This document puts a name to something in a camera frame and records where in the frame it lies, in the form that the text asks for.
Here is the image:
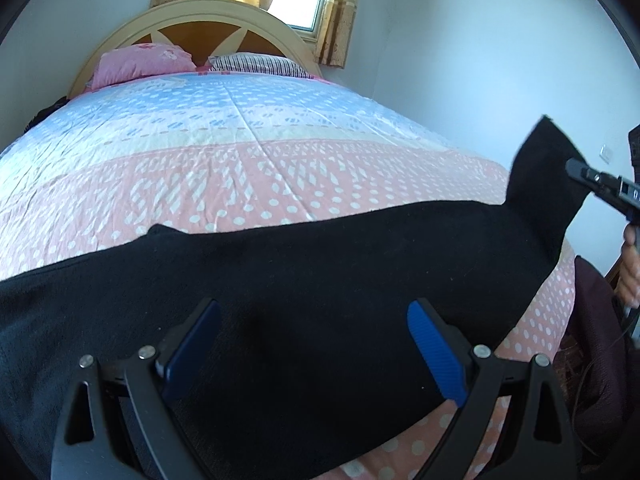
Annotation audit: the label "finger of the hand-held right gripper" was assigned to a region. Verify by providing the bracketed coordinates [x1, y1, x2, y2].
[565, 157, 623, 206]

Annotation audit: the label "striped pillow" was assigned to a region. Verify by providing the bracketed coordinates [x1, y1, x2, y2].
[207, 52, 315, 80]

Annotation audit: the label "dark maroon cloth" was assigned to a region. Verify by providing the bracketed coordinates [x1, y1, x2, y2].
[559, 255, 640, 468]

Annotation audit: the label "black pants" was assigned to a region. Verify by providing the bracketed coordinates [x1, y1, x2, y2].
[0, 115, 592, 480]

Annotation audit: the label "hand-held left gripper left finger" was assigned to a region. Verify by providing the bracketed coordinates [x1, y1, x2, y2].
[50, 298, 222, 480]

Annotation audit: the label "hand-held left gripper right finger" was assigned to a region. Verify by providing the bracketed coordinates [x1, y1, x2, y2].
[407, 298, 581, 480]

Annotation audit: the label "person's right hand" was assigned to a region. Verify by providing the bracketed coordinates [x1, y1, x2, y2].
[617, 221, 640, 311]

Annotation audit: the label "bed with polka-dot sheet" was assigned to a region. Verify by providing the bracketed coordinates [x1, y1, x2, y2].
[0, 70, 578, 480]

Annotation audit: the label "pink pillow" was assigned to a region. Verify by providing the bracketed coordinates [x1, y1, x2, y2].
[90, 42, 197, 90]

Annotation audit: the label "cream and wood headboard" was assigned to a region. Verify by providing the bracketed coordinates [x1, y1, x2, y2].
[67, 0, 326, 100]

